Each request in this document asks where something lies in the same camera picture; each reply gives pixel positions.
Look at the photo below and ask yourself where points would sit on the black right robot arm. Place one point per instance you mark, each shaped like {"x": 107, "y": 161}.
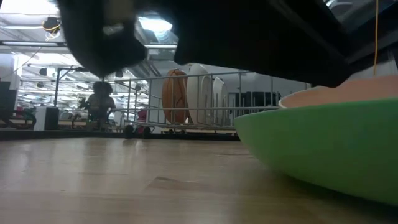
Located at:
{"x": 360, "y": 59}

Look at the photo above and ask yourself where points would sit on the black metal gantry stand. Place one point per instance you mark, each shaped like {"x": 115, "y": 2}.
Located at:
{"x": 56, "y": 90}

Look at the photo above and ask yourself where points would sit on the black metal table frame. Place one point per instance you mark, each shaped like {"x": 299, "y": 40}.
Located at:
{"x": 62, "y": 134}

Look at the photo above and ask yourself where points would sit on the black monitor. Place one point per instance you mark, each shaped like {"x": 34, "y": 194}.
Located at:
{"x": 5, "y": 99}

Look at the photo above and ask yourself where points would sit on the white air purifier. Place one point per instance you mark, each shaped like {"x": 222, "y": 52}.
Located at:
{"x": 40, "y": 119}

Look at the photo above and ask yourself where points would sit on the black hanging ceiling device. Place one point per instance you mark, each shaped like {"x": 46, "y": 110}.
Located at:
{"x": 51, "y": 24}

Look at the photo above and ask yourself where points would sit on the green plate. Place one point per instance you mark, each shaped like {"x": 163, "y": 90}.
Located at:
{"x": 326, "y": 146}

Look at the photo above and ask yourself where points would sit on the long linear ceiling light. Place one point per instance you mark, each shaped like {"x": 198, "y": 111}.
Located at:
{"x": 31, "y": 43}

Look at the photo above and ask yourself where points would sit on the tan divided plate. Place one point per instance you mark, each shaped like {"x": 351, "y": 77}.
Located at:
{"x": 357, "y": 90}

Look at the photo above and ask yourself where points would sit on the person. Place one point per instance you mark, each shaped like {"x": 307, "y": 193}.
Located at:
{"x": 99, "y": 102}

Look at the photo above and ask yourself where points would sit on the red object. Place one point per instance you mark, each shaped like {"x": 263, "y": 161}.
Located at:
{"x": 142, "y": 115}

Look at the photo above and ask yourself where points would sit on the light wood desk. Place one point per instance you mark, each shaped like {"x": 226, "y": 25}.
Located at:
{"x": 199, "y": 131}

